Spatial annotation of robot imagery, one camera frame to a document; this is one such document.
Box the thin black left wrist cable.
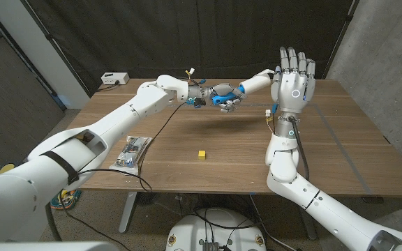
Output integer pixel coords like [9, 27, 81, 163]
[77, 102, 186, 193]

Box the white robot torso base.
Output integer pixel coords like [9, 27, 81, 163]
[165, 208, 267, 251]

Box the black backdrop stand pole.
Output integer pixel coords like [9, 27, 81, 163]
[21, 0, 92, 97]
[322, 0, 359, 79]

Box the blue handled white lint roller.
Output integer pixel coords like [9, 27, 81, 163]
[211, 68, 276, 106]

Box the colourful floor item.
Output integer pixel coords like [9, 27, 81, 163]
[50, 189, 82, 210]

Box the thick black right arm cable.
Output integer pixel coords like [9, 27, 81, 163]
[288, 116, 311, 181]

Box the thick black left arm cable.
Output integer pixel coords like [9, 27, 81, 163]
[45, 204, 63, 242]

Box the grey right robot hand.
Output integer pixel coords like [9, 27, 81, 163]
[269, 46, 317, 139]

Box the grey table leg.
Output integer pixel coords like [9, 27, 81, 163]
[119, 191, 138, 234]
[295, 200, 319, 241]

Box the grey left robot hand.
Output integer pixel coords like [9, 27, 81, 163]
[188, 82, 247, 114]

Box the clear plastic parts bag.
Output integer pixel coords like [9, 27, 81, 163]
[108, 135, 153, 177]

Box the black backdrop curtain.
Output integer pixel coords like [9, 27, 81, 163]
[21, 0, 361, 96]

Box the white power outlet box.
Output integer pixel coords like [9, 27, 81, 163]
[100, 72, 131, 86]

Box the white robot chest edge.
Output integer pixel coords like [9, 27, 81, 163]
[0, 241, 120, 251]

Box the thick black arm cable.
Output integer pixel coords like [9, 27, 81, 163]
[45, 204, 63, 242]
[288, 116, 311, 181]

